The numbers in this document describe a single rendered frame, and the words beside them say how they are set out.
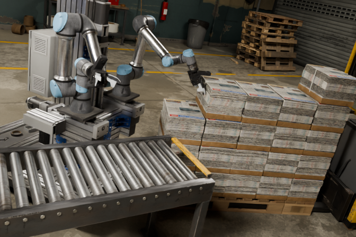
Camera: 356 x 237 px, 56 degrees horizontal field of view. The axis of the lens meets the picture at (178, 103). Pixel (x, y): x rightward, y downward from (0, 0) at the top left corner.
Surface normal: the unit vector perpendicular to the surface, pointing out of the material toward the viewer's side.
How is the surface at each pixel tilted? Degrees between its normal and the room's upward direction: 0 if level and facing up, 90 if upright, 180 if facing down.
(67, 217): 90
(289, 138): 89
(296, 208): 90
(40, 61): 90
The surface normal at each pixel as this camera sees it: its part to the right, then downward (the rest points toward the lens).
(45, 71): -0.41, 0.25
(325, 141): 0.16, 0.37
